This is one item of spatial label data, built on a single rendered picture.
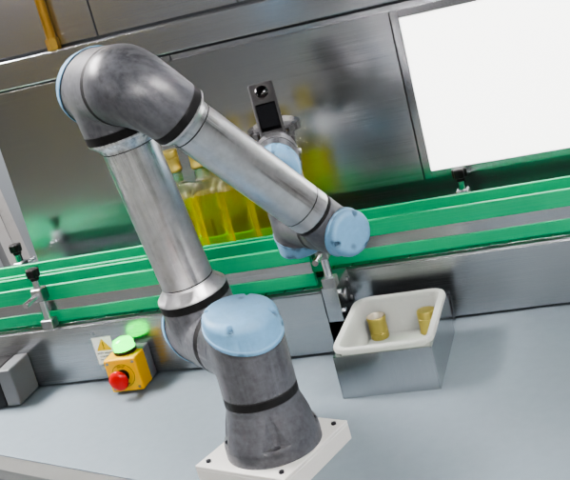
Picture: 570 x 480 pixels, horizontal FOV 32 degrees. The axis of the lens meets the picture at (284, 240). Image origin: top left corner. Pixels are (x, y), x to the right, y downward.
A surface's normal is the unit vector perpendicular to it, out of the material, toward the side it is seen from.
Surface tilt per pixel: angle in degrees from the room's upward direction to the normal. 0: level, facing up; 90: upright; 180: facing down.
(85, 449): 0
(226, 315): 7
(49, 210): 90
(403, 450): 0
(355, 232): 90
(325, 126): 90
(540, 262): 90
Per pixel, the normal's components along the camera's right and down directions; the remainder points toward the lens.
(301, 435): 0.55, -0.23
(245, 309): -0.17, -0.91
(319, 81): -0.26, 0.35
